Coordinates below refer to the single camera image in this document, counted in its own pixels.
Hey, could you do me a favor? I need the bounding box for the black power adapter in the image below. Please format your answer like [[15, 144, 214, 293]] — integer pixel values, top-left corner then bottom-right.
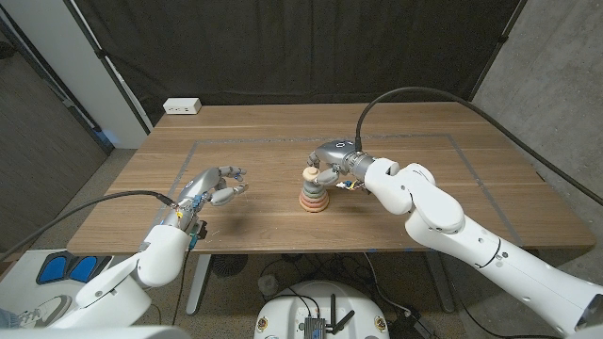
[[389, 308, 437, 339]]

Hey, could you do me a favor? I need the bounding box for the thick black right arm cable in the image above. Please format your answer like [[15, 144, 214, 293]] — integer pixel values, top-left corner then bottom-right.
[[354, 86, 603, 207]]

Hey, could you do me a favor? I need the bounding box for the white round floor object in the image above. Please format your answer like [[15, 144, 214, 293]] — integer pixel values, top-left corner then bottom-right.
[[257, 274, 281, 298]]

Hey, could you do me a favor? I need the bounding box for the black backdrop stand pole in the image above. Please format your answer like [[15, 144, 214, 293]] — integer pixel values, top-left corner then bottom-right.
[[62, 0, 155, 133], [467, 0, 529, 103]]

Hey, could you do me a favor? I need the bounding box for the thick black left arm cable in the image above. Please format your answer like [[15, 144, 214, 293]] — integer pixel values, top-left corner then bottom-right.
[[0, 189, 178, 263]]

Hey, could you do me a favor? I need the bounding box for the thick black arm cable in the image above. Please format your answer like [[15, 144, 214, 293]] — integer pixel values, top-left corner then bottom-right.
[[0, 189, 178, 263], [354, 86, 603, 207]]

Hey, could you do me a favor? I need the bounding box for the thin black cable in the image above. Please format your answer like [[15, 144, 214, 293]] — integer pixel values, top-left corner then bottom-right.
[[459, 300, 562, 339], [171, 249, 192, 326]]

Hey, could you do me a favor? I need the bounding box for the dark table leg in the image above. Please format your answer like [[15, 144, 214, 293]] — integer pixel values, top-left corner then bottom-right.
[[423, 251, 456, 315]]

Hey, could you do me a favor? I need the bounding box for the white sneaker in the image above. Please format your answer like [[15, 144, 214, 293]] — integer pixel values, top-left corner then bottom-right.
[[16, 295, 73, 329]]

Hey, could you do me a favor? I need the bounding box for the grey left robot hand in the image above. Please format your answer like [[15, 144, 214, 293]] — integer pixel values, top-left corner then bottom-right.
[[176, 165, 250, 222]]

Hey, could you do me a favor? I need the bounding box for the black backdrop cloth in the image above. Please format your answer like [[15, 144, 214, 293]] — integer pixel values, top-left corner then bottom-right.
[[73, 0, 524, 126]]

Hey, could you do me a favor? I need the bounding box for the blue foot pedal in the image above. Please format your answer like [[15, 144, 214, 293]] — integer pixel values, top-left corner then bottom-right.
[[69, 255, 112, 283], [36, 253, 72, 285]]

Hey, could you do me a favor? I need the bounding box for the thin black right cable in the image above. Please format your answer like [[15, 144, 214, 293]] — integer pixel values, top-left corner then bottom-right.
[[459, 300, 562, 339]]

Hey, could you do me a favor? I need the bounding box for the white power strip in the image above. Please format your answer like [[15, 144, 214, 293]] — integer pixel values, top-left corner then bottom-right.
[[162, 97, 203, 116]]

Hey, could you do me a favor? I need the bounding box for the black radio module with antennas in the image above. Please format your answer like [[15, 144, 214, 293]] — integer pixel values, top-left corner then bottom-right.
[[303, 294, 357, 339]]

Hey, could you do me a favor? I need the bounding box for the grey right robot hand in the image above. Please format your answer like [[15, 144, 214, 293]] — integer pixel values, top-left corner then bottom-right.
[[306, 138, 376, 186]]

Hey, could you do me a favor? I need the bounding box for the white pedal platform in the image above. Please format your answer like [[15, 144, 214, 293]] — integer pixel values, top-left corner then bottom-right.
[[0, 249, 123, 329]]

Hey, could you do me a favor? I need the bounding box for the black round floor fan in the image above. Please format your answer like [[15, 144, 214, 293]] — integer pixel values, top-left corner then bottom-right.
[[210, 253, 250, 278]]

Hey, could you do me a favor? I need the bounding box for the person leg in jeans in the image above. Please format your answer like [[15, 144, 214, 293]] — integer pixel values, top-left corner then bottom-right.
[[0, 308, 21, 330]]

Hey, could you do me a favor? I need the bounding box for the thin black left cable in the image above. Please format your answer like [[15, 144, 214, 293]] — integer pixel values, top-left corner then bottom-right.
[[171, 249, 192, 326]]

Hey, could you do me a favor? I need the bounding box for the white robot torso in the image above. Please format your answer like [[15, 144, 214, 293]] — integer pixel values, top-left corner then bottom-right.
[[253, 281, 391, 339]]

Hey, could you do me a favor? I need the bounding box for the white table leg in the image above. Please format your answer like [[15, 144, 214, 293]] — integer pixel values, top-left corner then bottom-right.
[[186, 253, 213, 315]]

